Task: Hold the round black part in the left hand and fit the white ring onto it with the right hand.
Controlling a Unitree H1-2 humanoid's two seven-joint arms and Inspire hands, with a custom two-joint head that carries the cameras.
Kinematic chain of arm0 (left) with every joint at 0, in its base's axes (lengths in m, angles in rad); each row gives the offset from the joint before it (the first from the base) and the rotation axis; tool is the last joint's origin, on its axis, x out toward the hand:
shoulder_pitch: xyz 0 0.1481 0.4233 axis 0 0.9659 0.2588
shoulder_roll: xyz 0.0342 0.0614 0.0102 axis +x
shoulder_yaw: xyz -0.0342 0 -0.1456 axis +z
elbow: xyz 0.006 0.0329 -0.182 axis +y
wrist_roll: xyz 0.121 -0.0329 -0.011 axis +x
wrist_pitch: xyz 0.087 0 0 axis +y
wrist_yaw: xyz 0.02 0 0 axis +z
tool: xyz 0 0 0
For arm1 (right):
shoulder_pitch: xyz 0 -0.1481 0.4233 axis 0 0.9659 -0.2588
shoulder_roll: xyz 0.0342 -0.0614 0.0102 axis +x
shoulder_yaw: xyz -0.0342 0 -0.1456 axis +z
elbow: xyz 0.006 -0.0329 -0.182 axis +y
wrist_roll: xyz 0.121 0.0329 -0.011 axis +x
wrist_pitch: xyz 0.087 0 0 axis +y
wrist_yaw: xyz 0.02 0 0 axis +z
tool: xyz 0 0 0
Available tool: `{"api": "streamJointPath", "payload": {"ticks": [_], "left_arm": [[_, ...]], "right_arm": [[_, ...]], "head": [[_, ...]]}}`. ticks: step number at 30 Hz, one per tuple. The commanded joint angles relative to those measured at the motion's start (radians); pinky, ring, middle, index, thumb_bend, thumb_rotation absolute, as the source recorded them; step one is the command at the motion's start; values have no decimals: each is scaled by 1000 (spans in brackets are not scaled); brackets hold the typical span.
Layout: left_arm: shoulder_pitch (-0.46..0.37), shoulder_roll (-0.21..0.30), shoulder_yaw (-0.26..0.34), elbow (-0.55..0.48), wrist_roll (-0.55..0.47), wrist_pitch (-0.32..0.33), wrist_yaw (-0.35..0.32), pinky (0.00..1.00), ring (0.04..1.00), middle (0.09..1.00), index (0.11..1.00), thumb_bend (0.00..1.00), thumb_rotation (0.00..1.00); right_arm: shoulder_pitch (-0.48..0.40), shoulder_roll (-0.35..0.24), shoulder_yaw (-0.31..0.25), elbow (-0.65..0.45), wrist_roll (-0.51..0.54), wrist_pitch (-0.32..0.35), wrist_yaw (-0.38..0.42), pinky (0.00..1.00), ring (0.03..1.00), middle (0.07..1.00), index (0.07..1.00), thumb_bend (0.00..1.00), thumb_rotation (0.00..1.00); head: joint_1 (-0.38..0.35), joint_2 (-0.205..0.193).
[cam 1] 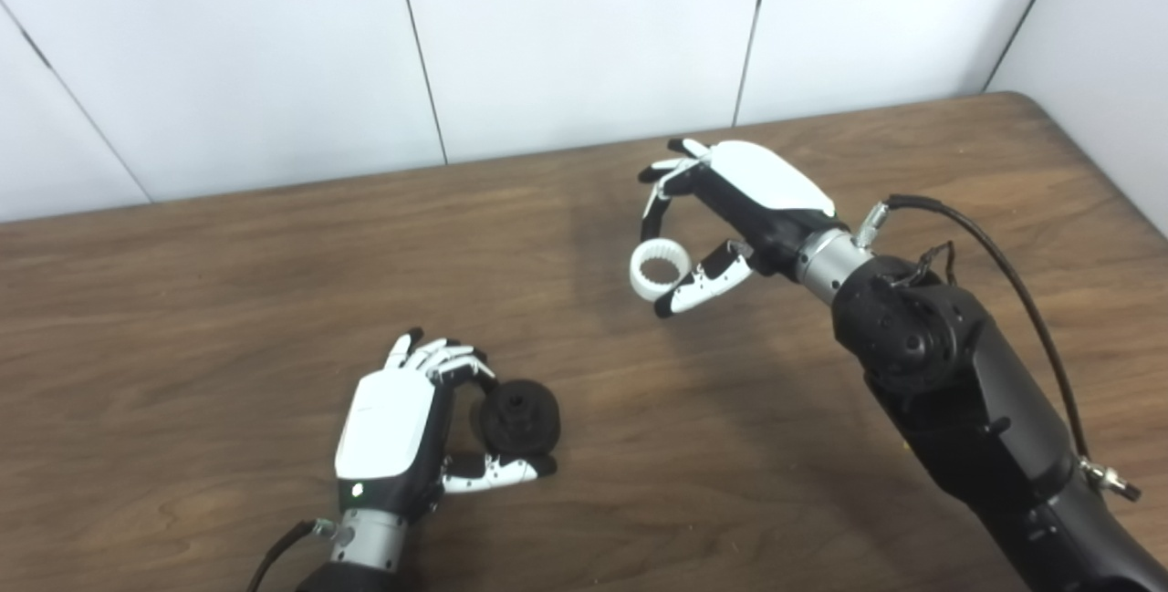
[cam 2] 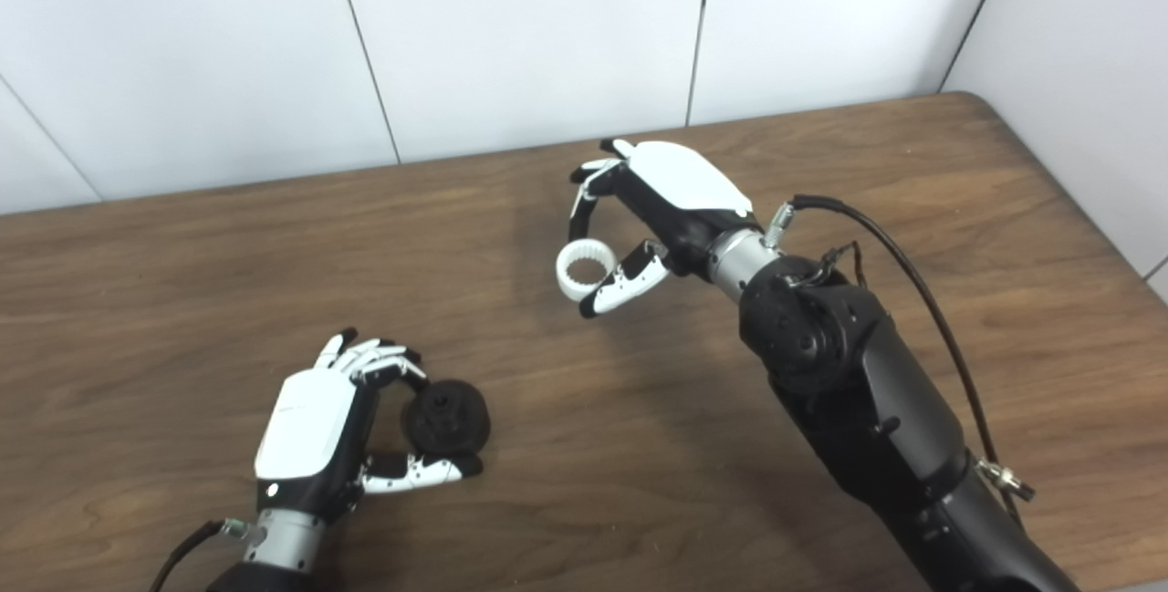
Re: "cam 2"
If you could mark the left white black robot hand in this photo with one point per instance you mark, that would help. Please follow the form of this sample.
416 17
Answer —
306 423

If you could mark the round black part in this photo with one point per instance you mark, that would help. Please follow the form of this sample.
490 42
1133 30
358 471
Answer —
447 423

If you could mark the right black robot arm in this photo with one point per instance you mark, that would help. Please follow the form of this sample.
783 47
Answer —
867 391

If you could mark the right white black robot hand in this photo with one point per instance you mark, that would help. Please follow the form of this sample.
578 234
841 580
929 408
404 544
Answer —
684 177

